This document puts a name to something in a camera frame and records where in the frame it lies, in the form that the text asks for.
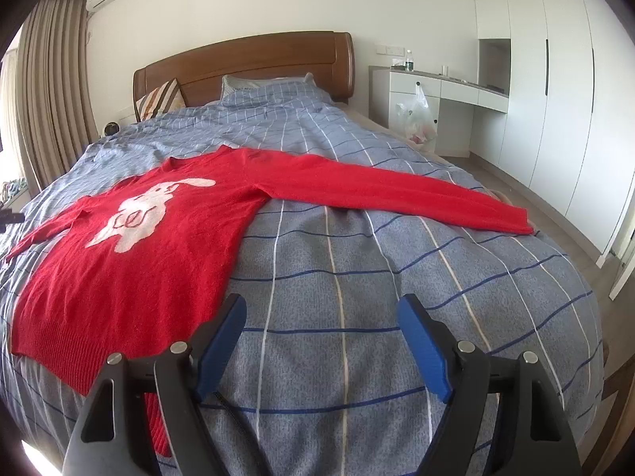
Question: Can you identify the white wardrobe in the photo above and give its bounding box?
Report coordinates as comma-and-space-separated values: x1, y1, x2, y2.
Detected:
471, 0, 634, 262

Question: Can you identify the white plastic bag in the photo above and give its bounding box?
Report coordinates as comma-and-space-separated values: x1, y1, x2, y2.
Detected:
395, 82, 437, 152

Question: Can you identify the grey plaid pillow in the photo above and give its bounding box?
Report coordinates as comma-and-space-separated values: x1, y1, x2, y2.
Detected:
219, 72, 334, 104

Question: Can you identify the white desk with drawers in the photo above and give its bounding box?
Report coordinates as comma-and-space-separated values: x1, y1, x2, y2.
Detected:
368, 65, 509, 157

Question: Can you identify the brown wooden headboard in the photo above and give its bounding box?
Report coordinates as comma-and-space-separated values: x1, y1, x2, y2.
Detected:
133, 31, 355, 106

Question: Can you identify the white wall socket panel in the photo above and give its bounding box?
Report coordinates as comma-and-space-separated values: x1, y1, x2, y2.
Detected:
375, 44, 405, 57

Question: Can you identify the window sill clutter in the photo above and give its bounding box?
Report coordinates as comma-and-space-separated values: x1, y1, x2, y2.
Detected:
1, 177, 28, 203

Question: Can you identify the beige curtain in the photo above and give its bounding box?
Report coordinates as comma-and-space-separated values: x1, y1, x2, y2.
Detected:
16, 0, 99, 194

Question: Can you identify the striped brown cushion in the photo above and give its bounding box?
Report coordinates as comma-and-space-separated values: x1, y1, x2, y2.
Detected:
135, 79, 186, 121

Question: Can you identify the red sweater with white rabbit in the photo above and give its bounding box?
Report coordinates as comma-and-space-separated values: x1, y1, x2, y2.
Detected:
1, 146, 534, 458

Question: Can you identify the plastic water bottle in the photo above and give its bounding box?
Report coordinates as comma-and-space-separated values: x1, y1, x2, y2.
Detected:
405, 50, 414, 71

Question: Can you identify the grey plaid duvet cover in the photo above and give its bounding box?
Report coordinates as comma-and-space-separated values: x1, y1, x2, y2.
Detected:
1, 84, 604, 475

